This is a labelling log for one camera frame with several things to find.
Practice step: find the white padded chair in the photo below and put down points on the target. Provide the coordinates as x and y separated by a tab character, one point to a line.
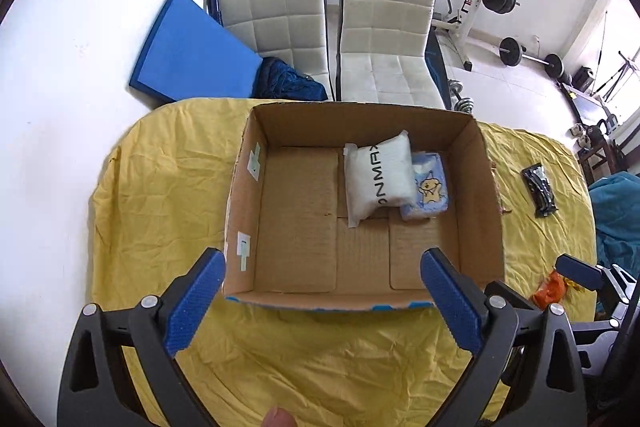
385	42
280	27

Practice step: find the short barbell with plates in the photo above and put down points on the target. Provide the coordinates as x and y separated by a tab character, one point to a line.
532	56

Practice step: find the blue star-print snack packet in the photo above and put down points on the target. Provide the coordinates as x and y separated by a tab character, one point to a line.
429	189

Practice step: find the chrome dumbbell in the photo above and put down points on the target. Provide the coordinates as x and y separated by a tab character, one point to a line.
462	99

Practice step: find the white weight rack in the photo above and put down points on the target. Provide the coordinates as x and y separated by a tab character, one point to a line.
475	7

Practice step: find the blue foam mat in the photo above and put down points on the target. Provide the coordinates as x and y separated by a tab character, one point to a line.
185	44

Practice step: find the dark blue net bag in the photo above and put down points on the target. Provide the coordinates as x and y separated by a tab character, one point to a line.
287	82

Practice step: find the teal cloth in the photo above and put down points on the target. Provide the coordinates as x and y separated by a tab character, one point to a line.
617	212

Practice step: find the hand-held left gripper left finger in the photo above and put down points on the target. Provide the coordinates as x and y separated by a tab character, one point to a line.
192	307

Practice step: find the orange snack packet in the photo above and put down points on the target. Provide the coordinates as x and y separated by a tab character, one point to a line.
549	289

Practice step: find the black box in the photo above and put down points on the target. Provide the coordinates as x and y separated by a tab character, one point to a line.
583	78

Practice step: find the cardboard box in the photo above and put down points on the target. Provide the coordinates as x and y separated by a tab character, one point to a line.
310	247

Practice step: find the yellow tablecloth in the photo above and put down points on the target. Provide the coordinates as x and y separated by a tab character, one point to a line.
165	187

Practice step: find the white pillow snack packet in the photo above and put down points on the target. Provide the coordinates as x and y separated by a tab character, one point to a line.
382	179

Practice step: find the person's left hand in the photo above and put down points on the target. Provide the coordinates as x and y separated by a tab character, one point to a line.
278	418

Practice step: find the black snack packet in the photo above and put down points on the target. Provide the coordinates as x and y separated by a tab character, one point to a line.
539	189

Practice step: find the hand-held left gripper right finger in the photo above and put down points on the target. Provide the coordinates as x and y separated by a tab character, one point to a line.
452	297

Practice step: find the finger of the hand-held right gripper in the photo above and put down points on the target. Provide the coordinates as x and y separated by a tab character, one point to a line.
580	271

